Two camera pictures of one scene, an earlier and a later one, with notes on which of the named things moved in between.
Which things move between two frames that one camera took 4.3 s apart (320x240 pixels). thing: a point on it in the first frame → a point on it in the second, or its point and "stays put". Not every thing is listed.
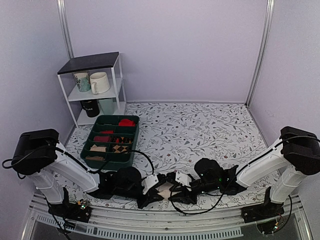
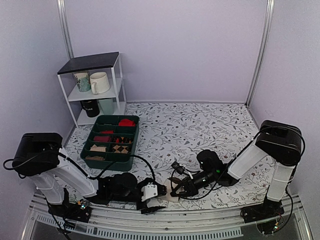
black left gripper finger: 152,195 → 151,209
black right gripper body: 211,187 stays put
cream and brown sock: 164,191 stays put
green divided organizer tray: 111,142 stays put
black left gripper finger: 162,179 → 162,190
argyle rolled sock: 122,140 stays put
